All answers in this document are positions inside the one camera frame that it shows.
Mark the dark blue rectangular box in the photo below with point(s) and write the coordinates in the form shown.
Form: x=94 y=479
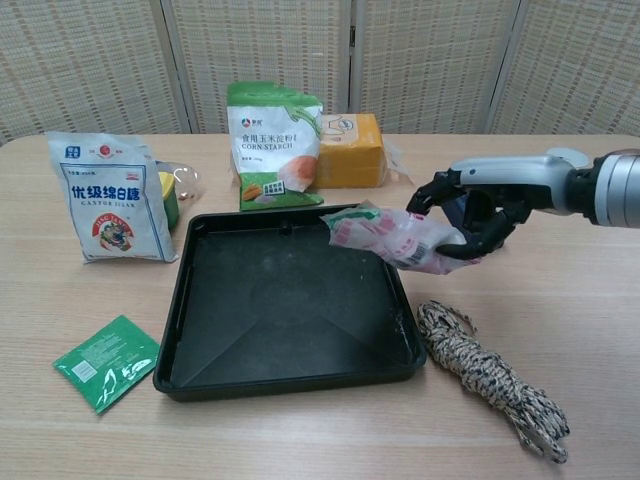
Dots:
x=457 y=212

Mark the woven folding screen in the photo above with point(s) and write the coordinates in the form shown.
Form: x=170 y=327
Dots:
x=100 y=65

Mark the green white corn starch bag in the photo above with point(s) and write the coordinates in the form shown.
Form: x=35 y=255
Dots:
x=270 y=145

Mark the orange tissue pack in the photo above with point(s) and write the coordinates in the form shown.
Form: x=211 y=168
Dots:
x=350 y=155

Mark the white sugar bag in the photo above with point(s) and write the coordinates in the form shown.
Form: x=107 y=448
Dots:
x=110 y=200

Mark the pink snack packet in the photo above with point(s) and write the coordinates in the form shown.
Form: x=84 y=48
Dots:
x=390 y=235

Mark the yellow green container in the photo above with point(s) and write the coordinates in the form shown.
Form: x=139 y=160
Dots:
x=169 y=200

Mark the black square plastic tray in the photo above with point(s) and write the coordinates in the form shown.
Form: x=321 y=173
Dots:
x=285 y=310

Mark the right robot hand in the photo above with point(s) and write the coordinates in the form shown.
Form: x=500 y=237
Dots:
x=510 y=172

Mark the clear bottle with blue label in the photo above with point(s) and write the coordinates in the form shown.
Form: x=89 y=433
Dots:
x=187 y=182

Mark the green sachet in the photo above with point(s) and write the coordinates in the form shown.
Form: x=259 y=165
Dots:
x=105 y=362

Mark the white table grommet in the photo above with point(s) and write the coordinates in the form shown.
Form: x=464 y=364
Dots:
x=575 y=156

